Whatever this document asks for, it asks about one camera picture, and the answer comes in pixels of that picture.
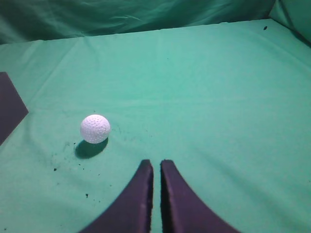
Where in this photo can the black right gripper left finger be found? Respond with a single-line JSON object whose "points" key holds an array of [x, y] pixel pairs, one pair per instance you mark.
{"points": [[131, 211]]}

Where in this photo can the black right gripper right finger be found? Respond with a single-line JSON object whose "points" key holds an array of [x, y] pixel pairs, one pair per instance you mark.
{"points": [[182, 211]]}

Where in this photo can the white dimpled golf ball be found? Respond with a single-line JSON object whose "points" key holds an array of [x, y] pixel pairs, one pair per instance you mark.
{"points": [[95, 129]]}

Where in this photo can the dark cube block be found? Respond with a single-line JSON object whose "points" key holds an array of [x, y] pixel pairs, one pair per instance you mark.
{"points": [[12, 108]]}

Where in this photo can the green table cloth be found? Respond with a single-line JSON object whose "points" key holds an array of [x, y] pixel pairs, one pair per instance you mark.
{"points": [[229, 103]]}

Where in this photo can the green backdrop cloth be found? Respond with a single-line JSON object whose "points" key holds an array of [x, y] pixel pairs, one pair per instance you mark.
{"points": [[29, 20]]}

